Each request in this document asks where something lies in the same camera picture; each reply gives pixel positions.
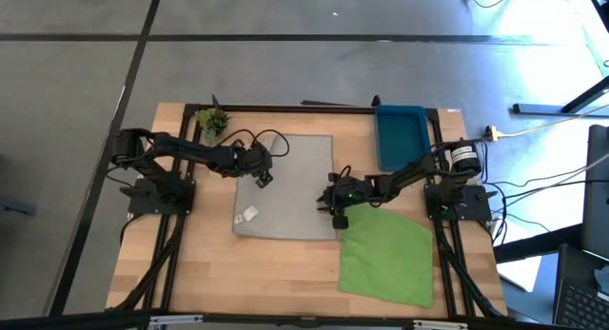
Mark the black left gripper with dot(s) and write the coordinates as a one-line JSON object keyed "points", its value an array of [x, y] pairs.
{"points": [[252, 160]]}

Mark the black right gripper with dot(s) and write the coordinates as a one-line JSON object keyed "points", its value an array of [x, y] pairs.
{"points": [[349, 192]]}

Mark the grey microfiber towel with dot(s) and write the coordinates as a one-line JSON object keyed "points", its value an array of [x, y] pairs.
{"points": [[295, 197]]}

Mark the green microfiber towel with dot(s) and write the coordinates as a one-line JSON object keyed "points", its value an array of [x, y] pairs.
{"points": [[385, 258]]}

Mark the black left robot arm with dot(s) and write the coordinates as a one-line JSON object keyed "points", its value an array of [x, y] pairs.
{"points": [[190, 151]]}

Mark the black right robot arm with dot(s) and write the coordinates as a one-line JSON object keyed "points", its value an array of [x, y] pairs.
{"points": [[409, 170]]}

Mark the blue plastic basket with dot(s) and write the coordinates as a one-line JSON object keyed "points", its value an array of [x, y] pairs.
{"points": [[402, 140]]}

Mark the small artificial green plant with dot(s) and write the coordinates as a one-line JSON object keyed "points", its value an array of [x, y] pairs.
{"points": [[212, 121]]}

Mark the black floor rod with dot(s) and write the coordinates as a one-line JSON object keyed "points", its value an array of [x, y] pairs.
{"points": [[333, 103]]}

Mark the yellow power plug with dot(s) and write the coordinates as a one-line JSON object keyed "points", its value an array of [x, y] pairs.
{"points": [[491, 132]]}

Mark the white paper sheet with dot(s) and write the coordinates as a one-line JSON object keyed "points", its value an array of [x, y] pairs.
{"points": [[523, 273]]}

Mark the black laptop desk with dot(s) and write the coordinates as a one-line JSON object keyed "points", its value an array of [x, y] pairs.
{"points": [[537, 244]]}

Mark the black desk foot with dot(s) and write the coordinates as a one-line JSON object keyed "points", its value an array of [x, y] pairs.
{"points": [[537, 109]]}

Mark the dark grey monitor panel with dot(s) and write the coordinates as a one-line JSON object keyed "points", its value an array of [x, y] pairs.
{"points": [[597, 201]]}

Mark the dark grey laptop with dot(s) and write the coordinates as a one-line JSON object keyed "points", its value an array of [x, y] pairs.
{"points": [[580, 306]]}

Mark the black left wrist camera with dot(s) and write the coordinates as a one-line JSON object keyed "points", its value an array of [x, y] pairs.
{"points": [[265, 179]]}

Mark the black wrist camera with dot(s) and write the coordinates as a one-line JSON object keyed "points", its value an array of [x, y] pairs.
{"points": [[340, 222], [265, 179]]}

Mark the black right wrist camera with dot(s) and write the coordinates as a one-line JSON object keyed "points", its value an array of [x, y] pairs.
{"points": [[340, 222]]}

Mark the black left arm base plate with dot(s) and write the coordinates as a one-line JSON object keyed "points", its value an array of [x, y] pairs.
{"points": [[143, 204]]}

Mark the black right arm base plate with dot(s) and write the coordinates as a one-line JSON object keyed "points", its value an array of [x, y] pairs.
{"points": [[476, 201]]}

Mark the silver gantry bracket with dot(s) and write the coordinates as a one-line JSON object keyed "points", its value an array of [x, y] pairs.
{"points": [[440, 324], [176, 319]]}

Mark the black overhead gantry frame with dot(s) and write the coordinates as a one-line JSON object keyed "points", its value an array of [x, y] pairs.
{"points": [[95, 320]]}

